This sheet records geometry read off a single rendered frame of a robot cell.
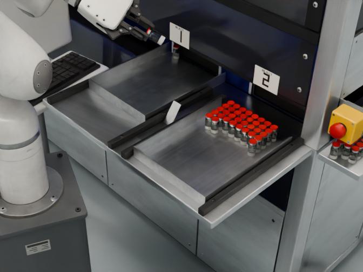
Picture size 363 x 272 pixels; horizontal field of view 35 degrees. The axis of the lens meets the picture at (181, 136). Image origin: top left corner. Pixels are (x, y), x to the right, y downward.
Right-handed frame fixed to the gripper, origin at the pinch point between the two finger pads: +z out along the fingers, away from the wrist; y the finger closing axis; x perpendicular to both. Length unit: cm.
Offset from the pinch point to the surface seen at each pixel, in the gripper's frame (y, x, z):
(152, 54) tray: -17, -54, 6
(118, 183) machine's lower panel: 15, -122, 23
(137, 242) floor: 33, -119, 43
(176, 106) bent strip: 2.5, -27.7, 18.7
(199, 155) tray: 13.8, -19.6, 29.7
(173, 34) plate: -20.7, -38.8, 7.9
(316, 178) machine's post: 0, -23, 64
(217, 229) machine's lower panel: 19, -74, 59
